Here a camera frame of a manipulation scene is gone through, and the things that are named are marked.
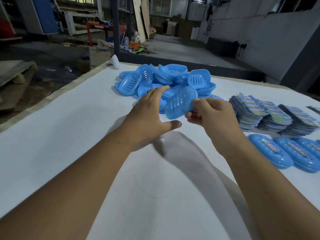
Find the person's left hand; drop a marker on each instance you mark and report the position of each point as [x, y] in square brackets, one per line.
[142, 122]

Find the dark steel post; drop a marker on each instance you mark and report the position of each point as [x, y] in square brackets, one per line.
[115, 24]

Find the wooden pallet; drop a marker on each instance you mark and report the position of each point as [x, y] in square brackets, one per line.
[15, 79]

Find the leaning wooden boards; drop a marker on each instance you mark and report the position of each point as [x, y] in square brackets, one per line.
[141, 18]

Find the clear plastic bottle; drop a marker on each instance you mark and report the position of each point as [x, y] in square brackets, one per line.
[126, 43]

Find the person's left thumb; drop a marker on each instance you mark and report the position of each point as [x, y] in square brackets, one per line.
[171, 126]

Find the blue and white cabinet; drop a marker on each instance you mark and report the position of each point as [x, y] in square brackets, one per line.
[41, 14]

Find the brown cardboard box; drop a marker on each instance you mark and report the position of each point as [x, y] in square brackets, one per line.
[100, 56]

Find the blue labelled soap box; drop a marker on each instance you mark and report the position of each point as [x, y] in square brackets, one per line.
[310, 147]
[271, 151]
[297, 154]

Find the white plastic object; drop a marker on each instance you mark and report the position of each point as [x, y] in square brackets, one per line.
[115, 62]

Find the blue slotted soap dish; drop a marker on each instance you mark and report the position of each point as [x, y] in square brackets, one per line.
[178, 103]

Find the stacked cardboard boxes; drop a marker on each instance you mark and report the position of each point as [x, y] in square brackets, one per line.
[180, 28]

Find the person's left forearm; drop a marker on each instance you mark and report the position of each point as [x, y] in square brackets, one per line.
[62, 192]

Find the pile of blue soap trays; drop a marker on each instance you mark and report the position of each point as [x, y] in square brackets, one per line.
[150, 77]

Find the orange box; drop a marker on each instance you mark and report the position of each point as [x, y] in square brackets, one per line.
[134, 45]

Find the person's right forearm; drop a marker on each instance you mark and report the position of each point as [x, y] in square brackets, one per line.
[270, 197]

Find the person's right hand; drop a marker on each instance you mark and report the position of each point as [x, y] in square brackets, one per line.
[217, 122]

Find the black low machine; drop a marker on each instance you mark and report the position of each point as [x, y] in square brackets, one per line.
[222, 47]

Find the small crushed plastic bottle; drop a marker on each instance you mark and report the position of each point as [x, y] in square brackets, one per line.
[68, 68]

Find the stack of colourful label cards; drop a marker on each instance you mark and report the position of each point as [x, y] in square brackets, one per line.
[248, 109]
[276, 119]
[300, 122]

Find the red metal frame table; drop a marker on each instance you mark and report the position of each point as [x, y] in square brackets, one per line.
[105, 28]

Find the white wooden frame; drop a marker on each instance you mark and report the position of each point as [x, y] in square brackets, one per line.
[77, 21]

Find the person's right fingers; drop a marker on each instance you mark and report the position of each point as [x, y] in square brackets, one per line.
[197, 117]

